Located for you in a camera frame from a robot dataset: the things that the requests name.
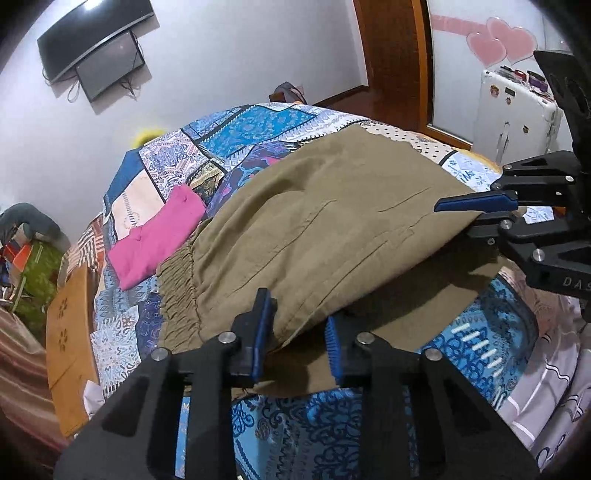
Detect striped pink curtain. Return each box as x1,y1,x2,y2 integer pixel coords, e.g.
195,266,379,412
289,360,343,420
0,307,70,462

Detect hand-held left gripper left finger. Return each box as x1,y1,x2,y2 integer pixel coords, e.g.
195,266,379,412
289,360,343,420
54,288,278,480

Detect black looped cable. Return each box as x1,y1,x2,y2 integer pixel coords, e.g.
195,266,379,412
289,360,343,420
44,69,83,103

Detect large pink heart sticker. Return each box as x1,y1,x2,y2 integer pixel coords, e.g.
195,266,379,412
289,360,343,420
487,17,537,64

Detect patchwork blue blanket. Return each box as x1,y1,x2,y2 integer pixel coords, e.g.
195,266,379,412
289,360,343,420
67,102,559,480

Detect wooden lap board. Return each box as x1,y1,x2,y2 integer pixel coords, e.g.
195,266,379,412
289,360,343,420
46,265,100,437

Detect grey long pillow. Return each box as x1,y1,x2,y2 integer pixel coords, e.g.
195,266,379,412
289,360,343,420
0,203,70,252

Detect orange box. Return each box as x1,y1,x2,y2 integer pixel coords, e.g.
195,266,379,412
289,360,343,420
2,242,34,278

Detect green patterned bag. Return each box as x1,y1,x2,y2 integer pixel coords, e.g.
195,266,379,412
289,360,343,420
18,242,63,324

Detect small black wall monitor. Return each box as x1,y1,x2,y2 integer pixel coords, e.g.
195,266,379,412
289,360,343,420
75,31,145,102

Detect small pink heart sticker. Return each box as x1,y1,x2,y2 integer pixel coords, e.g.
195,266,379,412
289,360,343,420
466,32,507,66

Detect black wall television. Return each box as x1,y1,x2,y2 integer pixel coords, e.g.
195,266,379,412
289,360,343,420
37,0,155,85

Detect grey backpack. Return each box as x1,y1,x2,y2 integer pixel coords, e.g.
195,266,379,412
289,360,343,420
270,82,306,104

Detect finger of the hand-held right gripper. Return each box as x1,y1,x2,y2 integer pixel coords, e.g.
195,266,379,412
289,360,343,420
433,150,585,214
466,210,585,278

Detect frosted glass door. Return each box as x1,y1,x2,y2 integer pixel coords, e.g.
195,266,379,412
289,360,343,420
425,0,591,153

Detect khaki pants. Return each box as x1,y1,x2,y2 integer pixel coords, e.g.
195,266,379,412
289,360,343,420
156,126,518,400

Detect pink garment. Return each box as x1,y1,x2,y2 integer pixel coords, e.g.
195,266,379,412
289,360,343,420
107,184,207,291

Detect wooden door frame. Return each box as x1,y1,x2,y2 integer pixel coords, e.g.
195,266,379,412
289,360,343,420
353,0,474,151

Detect white suitcase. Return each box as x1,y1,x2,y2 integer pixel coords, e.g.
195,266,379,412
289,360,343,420
473,68,564,167

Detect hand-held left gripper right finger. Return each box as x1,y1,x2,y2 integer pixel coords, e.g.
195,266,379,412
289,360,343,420
324,316,541,480

